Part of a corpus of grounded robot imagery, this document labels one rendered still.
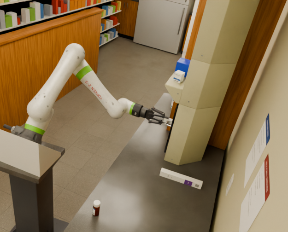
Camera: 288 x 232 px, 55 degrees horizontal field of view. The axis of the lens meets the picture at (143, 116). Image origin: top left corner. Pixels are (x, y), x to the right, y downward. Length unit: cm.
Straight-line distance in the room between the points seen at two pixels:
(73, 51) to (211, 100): 89
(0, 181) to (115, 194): 168
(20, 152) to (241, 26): 143
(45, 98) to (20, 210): 91
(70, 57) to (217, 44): 85
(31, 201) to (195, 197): 109
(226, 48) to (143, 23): 540
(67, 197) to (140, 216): 140
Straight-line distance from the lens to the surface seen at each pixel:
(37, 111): 168
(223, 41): 162
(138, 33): 705
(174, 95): 174
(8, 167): 191
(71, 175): 314
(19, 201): 220
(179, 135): 187
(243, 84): 205
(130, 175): 186
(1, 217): 288
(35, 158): 174
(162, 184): 185
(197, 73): 166
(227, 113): 215
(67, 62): 175
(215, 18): 157
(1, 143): 185
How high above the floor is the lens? 224
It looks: 32 degrees down
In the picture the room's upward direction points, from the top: 11 degrees clockwise
